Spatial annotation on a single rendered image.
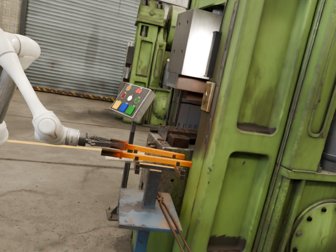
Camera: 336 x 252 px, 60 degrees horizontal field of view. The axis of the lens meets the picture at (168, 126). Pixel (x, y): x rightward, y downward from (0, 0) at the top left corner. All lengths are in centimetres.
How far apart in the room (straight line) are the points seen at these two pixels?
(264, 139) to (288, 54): 50
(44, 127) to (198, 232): 103
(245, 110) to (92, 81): 839
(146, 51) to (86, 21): 346
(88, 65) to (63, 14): 163
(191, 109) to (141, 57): 470
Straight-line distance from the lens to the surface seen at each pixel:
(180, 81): 189
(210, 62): 174
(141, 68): 683
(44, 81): 988
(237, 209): 192
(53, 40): 983
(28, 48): 184
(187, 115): 223
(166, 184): 188
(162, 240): 209
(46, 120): 136
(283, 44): 182
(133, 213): 149
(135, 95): 243
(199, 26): 187
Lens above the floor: 137
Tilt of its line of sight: 11 degrees down
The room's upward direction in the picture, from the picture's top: 11 degrees clockwise
